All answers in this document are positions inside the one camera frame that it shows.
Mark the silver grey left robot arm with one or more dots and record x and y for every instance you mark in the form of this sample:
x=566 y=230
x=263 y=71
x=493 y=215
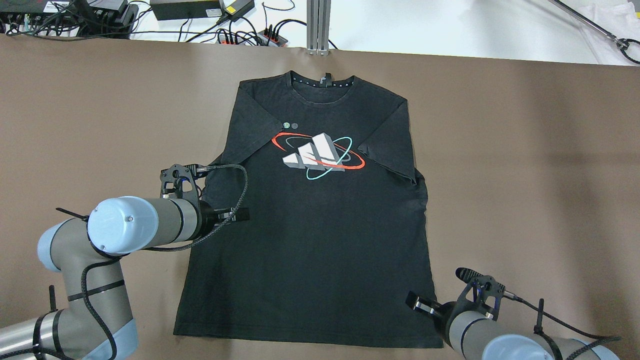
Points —
x=98 y=323

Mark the grey orange power strip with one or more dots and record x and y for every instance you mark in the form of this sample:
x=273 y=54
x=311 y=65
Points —
x=268 y=37

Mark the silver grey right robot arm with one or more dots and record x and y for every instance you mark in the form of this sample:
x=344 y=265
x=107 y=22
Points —
x=473 y=333

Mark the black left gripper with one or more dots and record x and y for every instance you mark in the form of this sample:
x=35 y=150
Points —
x=207 y=220

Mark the black graphic t-shirt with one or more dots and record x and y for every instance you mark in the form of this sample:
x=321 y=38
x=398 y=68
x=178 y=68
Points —
x=336 y=235

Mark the metal rod with ring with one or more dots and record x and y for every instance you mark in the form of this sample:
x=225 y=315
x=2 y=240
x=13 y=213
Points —
x=622 y=44

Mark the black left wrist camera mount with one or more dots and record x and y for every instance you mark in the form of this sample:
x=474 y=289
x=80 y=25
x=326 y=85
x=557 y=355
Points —
x=179 y=182

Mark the black electronics box with cables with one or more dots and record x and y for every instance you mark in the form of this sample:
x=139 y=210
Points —
x=74 y=18

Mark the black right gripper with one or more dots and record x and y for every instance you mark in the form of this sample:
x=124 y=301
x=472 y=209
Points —
x=443 y=313

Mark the aluminium profile post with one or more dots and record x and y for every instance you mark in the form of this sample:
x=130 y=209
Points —
x=317 y=28

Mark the black power supply box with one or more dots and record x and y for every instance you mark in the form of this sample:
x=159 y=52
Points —
x=165 y=10

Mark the black power adapter yellow label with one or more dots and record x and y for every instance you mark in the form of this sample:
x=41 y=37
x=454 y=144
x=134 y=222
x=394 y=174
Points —
x=235 y=10

